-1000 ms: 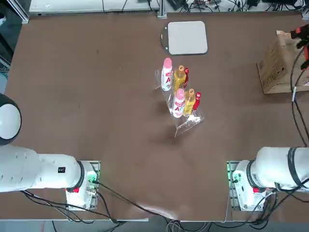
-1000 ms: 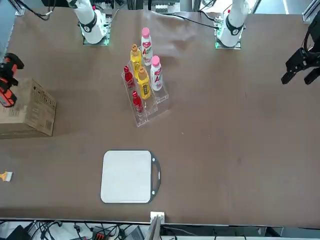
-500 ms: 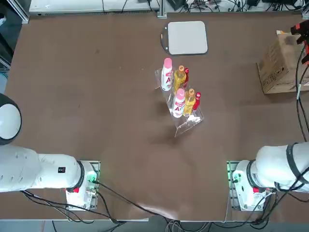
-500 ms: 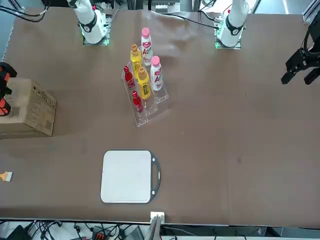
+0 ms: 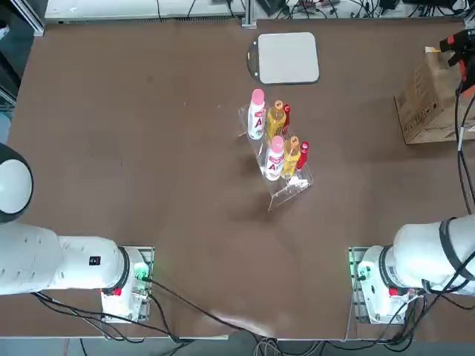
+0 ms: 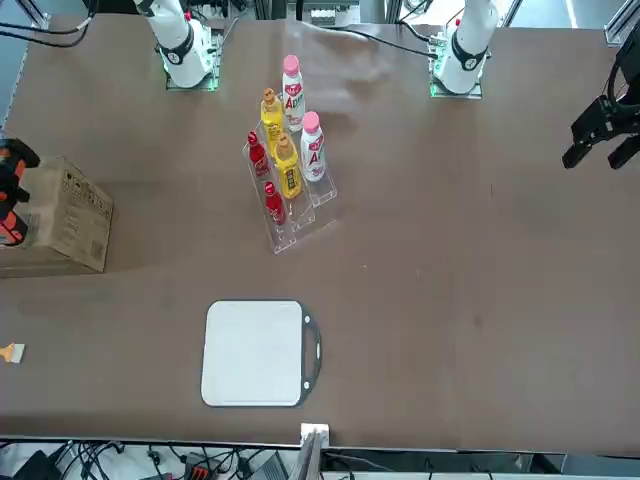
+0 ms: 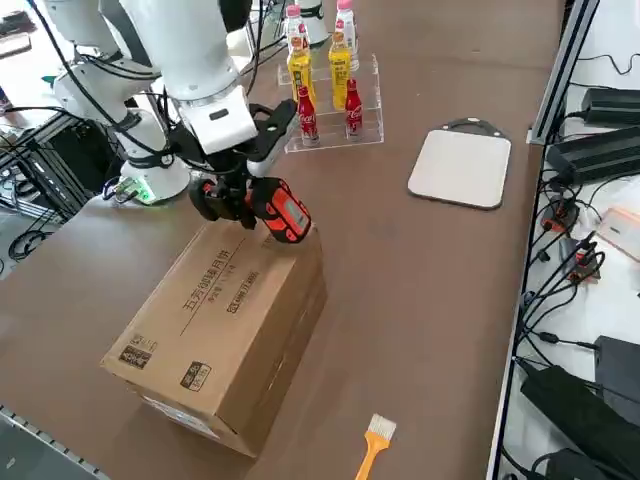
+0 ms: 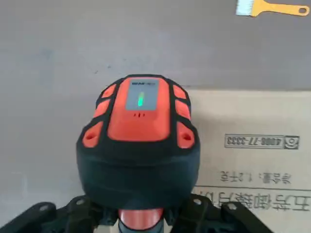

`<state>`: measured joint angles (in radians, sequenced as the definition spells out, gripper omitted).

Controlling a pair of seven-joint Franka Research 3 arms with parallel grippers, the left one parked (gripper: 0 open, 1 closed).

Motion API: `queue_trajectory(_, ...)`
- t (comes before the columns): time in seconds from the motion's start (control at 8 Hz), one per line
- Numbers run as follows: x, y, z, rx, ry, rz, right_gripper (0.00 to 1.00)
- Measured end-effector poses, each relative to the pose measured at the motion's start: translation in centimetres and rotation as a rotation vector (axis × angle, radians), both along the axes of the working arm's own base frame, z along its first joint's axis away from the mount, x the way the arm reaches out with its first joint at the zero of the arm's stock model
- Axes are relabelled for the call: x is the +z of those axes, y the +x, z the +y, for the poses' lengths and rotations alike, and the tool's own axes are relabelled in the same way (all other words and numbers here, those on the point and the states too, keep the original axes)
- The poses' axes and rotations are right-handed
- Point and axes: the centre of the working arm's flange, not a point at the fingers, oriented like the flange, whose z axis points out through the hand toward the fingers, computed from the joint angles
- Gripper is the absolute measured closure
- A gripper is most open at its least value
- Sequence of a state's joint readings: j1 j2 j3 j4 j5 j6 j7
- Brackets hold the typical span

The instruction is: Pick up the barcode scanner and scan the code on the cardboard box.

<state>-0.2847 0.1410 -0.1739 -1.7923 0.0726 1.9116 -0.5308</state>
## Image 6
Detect white mount bracket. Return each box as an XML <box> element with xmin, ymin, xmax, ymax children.
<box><xmin>299</xmin><ymin>422</ymin><xmax>331</xmax><ymax>446</ymax></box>

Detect black box under table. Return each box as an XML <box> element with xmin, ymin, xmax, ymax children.
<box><xmin>10</xmin><ymin>449</ymin><xmax>61</xmax><ymax>480</ymax></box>

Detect small red bottle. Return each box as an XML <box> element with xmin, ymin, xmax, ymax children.
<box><xmin>246</xmin><ymin>130</ymin><xmax>271</xmax><ymax>180</ymax></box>
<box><xmin>263</xmin><ymin>180</ymin><xmax>287</xmax><ymax>226</ymax></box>

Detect grey power adapter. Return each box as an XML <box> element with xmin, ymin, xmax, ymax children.
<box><xmin>252</xmin><ymin>452</ymin><xmax>289</xmax><ymax>480</ymax></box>

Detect white bottle pink cap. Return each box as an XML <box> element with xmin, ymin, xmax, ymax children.
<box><xmin>299</xmin><ymin>110</ymin><xmax>329</xmax><ymax>184</ymax></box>
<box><xmin>280</xmin><ymin>54</ymin><xmax>307</xmax><ymax>132</ymax></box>

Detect yellow bottle orange cap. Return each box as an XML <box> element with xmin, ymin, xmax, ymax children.
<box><xmin>258</xmin><ymin>87</ymin><xmax>285</xmax><ymax>151</ymax></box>
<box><xmin>273</xmin><ymin>133</ymin><xmax>304</xmax><ymax>200</ymax></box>

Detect white cutting board black handle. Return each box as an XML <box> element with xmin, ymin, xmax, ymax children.
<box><xmin>200</xmin><ymin>299</ymin><xmax>324</xmax><ymax>409</ymax></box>

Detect thin black table cable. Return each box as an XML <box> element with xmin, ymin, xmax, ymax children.
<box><xmin>319</xmin><ymin>25</ymin><xmax>437</xmax><ymax>57</ymax></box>

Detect brown cardboard box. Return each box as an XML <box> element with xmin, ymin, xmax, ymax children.
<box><xmin>0</xmin><ymin>155</ymin><xmax>115</xmax><ymax>279</ymax></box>

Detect orange black barcode scanner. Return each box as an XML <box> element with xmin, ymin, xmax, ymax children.
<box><xmin>0</xmin><ymin>138</ymin><xmax>41</xmax><ymax>250</ymax></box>

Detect grey metal bar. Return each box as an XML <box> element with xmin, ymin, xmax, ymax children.
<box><xmin>289</xmin><ymin>432</ymin><xmax>324</xmax><ymax>480</ymax></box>

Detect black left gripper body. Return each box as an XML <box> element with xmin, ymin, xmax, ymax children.
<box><xmin>602</xmin><ymin>38</ymin><xmax>640</xmax><ymax>137</ymax></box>

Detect clear acrylic stepped shelf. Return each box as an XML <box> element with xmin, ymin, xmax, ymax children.
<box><xmin>241</xmin><ymin>117</ymin><xmax>340</xmax><ymax>256</ymax></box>

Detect black power strip red switches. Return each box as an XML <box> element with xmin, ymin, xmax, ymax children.
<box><xmin>182</xmin><ymin>452</ymin><xmax>211</xmax><ymax>480</ymax></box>

